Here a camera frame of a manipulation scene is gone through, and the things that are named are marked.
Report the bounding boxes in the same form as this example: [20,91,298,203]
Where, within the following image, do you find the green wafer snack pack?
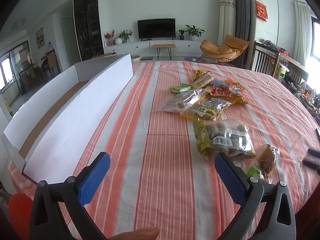
[169,83,193,93]

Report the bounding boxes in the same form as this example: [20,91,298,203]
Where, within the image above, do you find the clear bag brown snacks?
[157,88,208,113]

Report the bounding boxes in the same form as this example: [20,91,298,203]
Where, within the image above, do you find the small potted plant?
[178,29,185,40]

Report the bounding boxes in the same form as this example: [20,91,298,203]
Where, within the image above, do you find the grey curtain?
[234,0,256,69]

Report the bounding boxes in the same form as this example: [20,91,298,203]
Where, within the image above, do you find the black display cabinet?
[73,0,104,61]

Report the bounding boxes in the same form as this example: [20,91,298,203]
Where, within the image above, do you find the white cardboard box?
[2,55,133,183]

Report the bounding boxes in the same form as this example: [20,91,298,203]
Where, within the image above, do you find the operator hand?
[107,226,159,240]

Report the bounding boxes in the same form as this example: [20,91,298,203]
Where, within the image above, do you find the dark wooden dining chair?
[251,42,280,77]

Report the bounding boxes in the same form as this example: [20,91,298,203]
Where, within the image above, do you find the small brown snack packet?
[247,144,280,184]

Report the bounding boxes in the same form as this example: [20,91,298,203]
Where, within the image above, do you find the red wall hanging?
[255,0,268,22]

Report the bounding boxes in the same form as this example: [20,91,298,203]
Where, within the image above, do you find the white tv cabinet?
[104,40,201,56]

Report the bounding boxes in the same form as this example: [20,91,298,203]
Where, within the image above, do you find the small yellow snack bag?
[193,69,208,81]

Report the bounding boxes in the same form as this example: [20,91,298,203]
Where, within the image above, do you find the striped orange tablecloth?
[8,61,319,239]

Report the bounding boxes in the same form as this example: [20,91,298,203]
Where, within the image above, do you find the long cream biscuit pack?
[191,73,214,89]

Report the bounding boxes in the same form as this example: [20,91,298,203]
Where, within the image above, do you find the orange dried meat bag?
[215,79,246,92]

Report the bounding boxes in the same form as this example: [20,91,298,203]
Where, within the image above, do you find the red flower vase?
[104,29,115,46]

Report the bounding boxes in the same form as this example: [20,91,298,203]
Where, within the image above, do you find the orange lounge chair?
[200,35,249,63]

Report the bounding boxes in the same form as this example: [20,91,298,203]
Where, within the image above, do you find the white standing air conditioner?
[217,0,236,46]

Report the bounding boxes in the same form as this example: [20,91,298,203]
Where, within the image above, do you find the yellow peanut snack bag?
[180,96,236,121]

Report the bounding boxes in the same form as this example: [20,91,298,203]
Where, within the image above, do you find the green-yellow walnut snack bag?
[193,119,256,161]

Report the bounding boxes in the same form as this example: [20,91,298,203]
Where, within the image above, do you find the white round vase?
[114,38,123,45]

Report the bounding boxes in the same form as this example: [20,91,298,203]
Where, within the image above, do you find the wooden bench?
[152,43,176,60]

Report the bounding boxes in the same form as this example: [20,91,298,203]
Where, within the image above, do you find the large green potted plant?
[185,25,205,41]

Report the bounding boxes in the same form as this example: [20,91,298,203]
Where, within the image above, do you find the yellow red chicken feet bag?
[206,86,248,103]

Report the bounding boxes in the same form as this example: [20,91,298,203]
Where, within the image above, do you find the black flat television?
[137,18,176,40]

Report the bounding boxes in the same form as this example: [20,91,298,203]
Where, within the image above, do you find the framed wall painting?
[35,27,46,50]

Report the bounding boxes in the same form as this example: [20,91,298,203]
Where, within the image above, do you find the green plant by vase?
[119,29,133,43]

